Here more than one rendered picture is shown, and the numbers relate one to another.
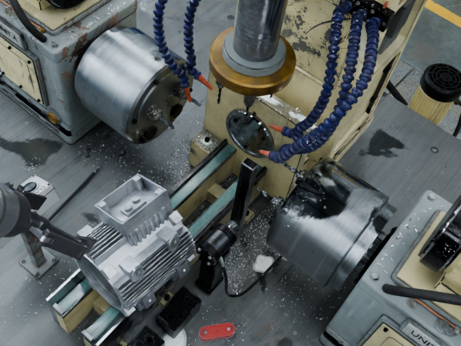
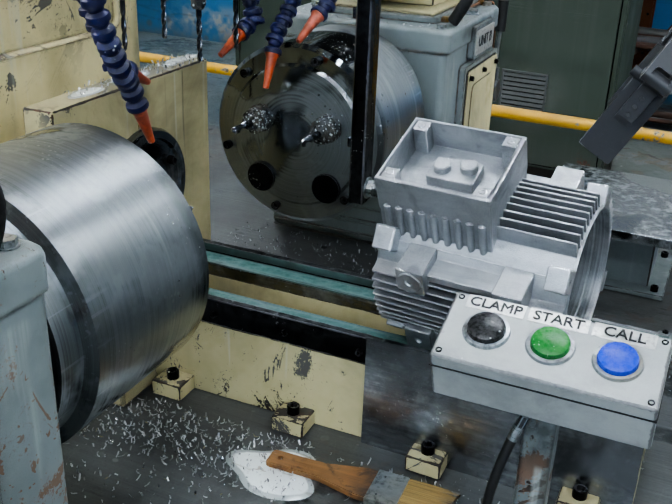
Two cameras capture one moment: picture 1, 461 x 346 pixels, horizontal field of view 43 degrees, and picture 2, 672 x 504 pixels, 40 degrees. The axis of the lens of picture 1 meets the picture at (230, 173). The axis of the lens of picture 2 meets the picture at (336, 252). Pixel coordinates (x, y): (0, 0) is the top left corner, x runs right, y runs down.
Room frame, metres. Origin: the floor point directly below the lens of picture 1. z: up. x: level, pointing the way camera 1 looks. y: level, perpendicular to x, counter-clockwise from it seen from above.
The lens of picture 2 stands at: (0.82, 1.03, 1.41)
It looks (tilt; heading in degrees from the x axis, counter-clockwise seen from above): 24 degrees down; 264
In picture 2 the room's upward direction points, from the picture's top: 2 degrees clockwise
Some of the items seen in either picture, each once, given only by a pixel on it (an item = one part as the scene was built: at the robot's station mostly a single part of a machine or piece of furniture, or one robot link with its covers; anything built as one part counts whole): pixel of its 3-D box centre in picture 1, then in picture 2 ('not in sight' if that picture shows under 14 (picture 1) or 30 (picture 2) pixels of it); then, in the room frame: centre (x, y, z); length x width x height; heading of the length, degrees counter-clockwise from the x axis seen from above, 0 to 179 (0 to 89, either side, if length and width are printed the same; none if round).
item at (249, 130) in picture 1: (248, 134); (150, 188); (0.93, -0.03, 1.02); 0.15 x 0.02 x 0.15; 60
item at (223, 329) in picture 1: (217, 331); not in sight; (0.48, -0.04, 0.81); 0.09 x 0.03 x 0.02; 110
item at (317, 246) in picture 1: (339, 231); (333, 114); (0.68, -0.27, 1.04); 0.41 x 0.25 x 0.25; 60
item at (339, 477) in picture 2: not in sight; (359, 482); (0.70, 0.28, 0.80); 0.21 x 0.05 x 0.01; 153
